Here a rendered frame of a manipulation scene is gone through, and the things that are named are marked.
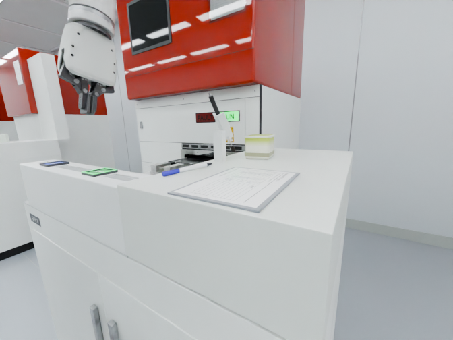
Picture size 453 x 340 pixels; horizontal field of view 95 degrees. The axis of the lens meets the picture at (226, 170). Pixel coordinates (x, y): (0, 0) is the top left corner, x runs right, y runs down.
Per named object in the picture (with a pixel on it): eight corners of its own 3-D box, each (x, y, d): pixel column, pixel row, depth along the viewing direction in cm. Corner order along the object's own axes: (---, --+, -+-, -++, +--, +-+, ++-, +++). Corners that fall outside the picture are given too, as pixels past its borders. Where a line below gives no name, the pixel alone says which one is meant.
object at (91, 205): (62, 196, 77) (54, 159, 74) (164, 234, 48) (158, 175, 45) (28, 204, 69) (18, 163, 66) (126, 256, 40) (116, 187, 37)
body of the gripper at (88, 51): (106, 45, 51) (104, 90, 52) (56, 19, 43) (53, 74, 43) (124, 38, 47) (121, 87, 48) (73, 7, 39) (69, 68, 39)
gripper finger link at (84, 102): (85, 83, 46) (83, 114, 47) (68, 78, 44) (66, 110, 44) (92, 82, 45) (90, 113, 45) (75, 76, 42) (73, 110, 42)
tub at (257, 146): (251, 155, 67) (251, 133, 66) (274, 156, 64) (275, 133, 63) (243, 158, 61) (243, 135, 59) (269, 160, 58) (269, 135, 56)
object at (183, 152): (183, 165, 115) (182, 148, 113) (257, 174, 92) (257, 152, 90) (181, 166, 114) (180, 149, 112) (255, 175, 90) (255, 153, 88)
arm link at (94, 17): (104, 36, 51) (103, 48, 51) (61, 12, 44) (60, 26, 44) (124, 26, 47) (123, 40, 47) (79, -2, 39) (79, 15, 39)
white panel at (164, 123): (145, 164, 137) (138, 100, 128) (261, 179, 94) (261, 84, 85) (141, 165, 134) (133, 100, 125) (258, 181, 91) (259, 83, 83)
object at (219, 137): (223, 158, 64) (222, 112, 61) (234, 158, 62) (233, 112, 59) (212, 160, 59) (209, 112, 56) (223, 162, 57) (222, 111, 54)
